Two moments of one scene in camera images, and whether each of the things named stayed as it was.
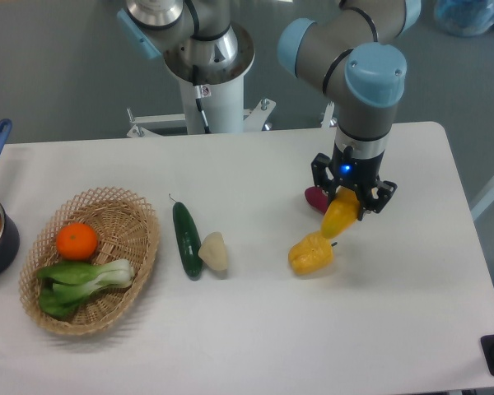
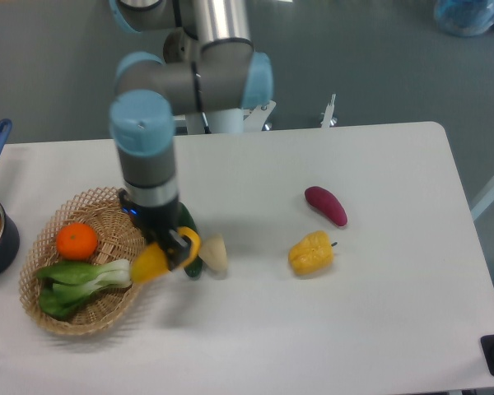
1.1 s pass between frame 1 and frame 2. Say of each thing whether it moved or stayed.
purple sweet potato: stayed
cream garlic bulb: stayed
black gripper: moved
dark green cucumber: stayed
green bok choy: stayed
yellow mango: moved
